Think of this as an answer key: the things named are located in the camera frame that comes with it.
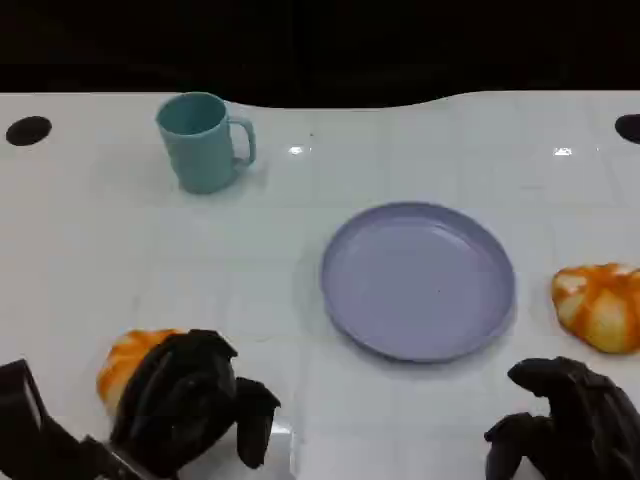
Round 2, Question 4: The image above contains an orange white toy bread roll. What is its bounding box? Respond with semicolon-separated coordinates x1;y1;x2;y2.
96;328;189;416
551;261;640;355

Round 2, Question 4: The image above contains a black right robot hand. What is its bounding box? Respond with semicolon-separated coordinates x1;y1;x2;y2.
483;355;640;480

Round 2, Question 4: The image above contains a pale green mug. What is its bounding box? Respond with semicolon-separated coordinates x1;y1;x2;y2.
155;91;257;195

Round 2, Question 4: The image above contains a black table grommet hole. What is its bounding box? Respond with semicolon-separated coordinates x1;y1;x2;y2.
5;115;53;147
614;113;640;146

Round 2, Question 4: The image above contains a lilac plate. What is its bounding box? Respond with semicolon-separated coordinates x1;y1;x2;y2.
319;201;517;364

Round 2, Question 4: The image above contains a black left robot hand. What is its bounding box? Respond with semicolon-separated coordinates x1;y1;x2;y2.
107;328;282;480

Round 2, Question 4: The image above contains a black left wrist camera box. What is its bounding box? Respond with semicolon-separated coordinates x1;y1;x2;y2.
0;358;86;480

